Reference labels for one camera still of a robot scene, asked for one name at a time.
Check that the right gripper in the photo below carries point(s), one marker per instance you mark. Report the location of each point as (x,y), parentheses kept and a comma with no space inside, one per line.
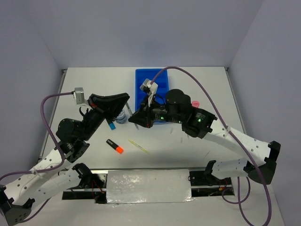
(143,116)

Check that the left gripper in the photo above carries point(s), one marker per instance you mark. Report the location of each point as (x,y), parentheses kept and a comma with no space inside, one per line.
(109,107)

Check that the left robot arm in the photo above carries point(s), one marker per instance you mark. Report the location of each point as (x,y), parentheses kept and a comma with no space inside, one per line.
(59,171)

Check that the yellow thin pen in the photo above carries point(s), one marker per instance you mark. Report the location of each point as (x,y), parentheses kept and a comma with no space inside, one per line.
(138,146)

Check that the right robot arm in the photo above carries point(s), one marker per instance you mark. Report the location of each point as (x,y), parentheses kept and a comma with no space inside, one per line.
(258,159)

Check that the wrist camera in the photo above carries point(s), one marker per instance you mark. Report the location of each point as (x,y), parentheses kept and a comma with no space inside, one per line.
(79,97)
(148,87)

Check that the blue highlighter marker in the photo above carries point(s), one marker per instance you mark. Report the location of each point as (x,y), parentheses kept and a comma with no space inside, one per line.
(111,124)

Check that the white foil panel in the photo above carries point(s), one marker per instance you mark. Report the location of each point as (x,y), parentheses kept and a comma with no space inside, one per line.
(148,186)

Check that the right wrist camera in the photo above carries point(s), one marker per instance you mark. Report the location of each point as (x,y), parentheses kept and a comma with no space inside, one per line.
(148,87)

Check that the orange highlighter marker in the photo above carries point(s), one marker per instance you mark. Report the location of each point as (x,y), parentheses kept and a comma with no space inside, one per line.
(115,146)

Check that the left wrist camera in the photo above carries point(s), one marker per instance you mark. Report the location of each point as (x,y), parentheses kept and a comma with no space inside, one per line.
(79,97)

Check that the pink lidded jar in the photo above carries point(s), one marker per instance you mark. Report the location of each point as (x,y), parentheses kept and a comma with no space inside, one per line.
(195,104)

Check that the blue patterned jar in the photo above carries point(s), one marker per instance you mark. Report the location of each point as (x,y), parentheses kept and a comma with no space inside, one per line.
(121,118)

